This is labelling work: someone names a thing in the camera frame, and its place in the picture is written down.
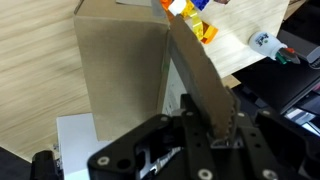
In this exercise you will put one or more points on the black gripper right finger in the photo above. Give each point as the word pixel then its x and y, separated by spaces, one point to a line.
pixel 250 146

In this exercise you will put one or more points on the red marker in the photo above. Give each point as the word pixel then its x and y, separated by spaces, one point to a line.
pixel 290 50

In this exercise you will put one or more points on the white mug with print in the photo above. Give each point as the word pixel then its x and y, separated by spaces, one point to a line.
pixel 265 41

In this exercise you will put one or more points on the yellow toy brick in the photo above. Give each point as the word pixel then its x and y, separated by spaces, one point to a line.
pixel 187 7

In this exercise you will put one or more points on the yellow toy block with stickers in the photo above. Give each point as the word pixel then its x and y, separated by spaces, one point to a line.
pixel 196 24

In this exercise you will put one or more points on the white drawer unit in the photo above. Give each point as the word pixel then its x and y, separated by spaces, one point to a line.
pixel 76 146

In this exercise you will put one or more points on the green marker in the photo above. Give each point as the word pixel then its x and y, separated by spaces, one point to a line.
pixel 280 59

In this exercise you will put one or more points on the flat blue toy brick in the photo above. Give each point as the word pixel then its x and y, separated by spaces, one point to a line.
pixel 200 3

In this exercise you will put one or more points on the white and orange toy brick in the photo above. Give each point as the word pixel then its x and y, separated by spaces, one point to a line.
pixel 176 6

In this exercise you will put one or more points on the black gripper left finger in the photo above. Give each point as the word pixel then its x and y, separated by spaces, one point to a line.
pixel 198 140

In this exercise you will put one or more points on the brown cardboard shipping box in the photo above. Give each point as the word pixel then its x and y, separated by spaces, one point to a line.
pixel 123 66

